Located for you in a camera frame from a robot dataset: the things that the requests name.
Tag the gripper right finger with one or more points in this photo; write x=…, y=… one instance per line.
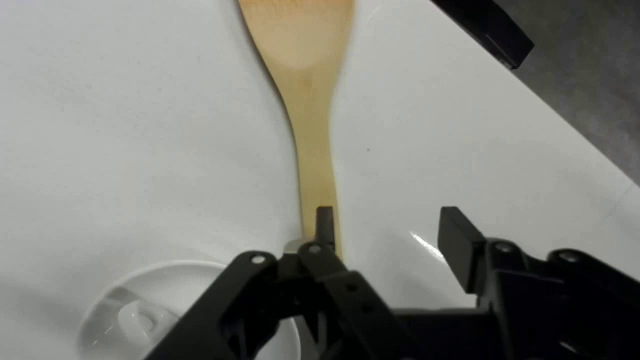
x=515, y=285

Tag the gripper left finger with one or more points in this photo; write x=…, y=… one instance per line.
x=320, y=285

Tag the wooden spoon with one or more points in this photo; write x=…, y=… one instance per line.
x=307, y=95

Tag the black bar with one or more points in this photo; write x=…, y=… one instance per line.
x=487, y=27

